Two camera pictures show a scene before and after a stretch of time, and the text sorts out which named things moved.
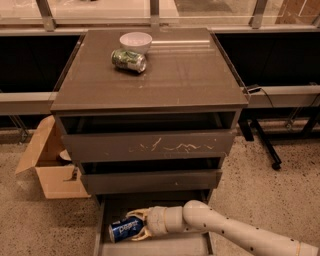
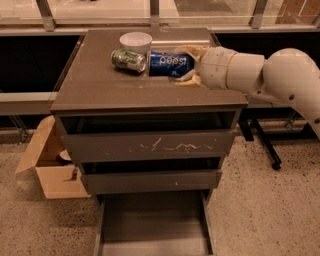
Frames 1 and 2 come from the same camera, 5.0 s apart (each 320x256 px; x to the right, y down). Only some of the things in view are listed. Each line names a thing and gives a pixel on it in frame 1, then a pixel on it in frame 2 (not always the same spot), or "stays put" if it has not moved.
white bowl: (138, 41) stays put
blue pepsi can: (125, 228) to (168, 64)
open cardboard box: (58, 174) stays put
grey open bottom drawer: (114, 207) stays put
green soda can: (128, 60) stays put
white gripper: (156, 220) to (213, 68)
